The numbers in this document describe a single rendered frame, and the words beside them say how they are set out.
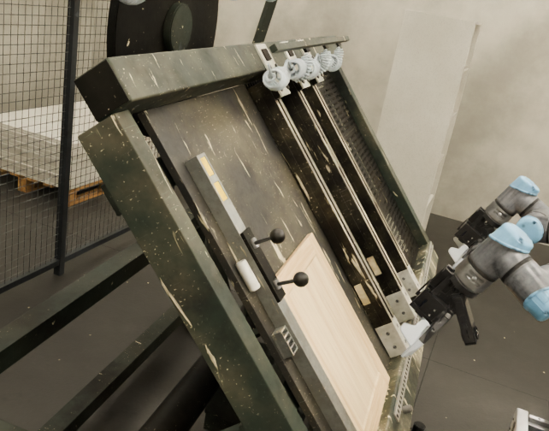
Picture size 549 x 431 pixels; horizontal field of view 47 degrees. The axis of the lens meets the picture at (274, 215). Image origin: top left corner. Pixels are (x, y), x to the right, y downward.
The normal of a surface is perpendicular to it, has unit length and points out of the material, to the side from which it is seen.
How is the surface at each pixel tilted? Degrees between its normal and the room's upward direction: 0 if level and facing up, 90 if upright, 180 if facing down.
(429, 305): 90
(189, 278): 90
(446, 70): 90
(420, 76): 90
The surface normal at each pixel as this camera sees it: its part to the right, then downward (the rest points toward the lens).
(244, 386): -0.29, 0.29
